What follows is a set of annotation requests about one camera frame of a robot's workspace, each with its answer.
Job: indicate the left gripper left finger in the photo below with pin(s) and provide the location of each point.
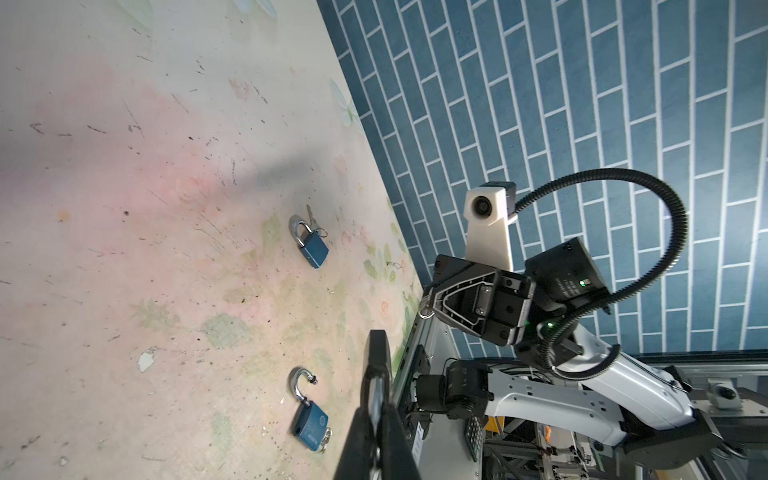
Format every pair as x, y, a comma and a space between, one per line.
364, 452

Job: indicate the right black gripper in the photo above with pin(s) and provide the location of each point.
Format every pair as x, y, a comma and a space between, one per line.
480, 300

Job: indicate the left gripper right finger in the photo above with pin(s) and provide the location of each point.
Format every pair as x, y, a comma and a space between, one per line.
396, 459

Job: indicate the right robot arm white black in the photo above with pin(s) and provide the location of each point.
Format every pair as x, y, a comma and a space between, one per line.
588, 386

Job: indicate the blue padlock near with key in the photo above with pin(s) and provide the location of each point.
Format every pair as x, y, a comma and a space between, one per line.
311, 424

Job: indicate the floral table mat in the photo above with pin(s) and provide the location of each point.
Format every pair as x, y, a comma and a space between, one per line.
153, 299

